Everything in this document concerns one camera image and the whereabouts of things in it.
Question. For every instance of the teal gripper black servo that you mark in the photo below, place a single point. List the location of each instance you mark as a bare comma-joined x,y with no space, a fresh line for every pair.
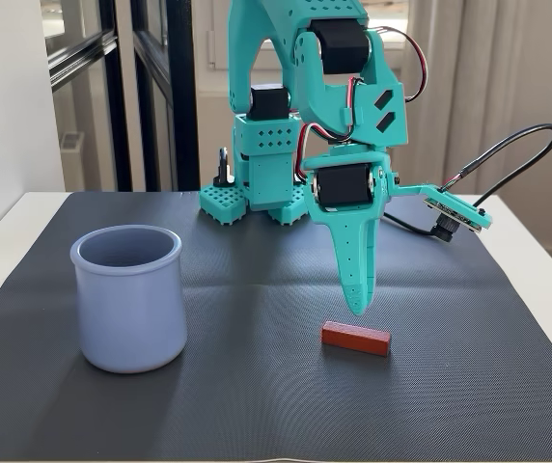
344,218

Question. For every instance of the red wooden block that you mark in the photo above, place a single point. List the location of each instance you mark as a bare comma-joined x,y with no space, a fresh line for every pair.
353,337

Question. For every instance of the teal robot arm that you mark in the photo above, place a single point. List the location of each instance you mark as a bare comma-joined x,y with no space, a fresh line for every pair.
266,159

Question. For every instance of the lavender ceramic pot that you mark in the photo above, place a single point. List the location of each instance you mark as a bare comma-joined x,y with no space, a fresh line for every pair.
129,313

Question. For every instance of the dark grey ribbed mat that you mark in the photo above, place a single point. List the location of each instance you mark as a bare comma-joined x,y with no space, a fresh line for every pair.
276,386

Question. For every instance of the black table clamp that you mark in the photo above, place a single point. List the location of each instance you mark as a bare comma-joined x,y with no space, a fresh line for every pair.
223,173

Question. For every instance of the beige curtain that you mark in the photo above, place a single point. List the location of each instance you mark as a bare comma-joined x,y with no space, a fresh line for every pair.
498,48

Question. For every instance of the black framed glass door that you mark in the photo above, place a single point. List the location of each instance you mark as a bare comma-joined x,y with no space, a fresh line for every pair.
179,72

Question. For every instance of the wrist camera module teal mount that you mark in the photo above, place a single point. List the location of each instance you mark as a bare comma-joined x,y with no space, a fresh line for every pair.
459,214

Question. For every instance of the white wall vent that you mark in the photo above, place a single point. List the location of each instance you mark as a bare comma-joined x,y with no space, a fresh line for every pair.
72,141

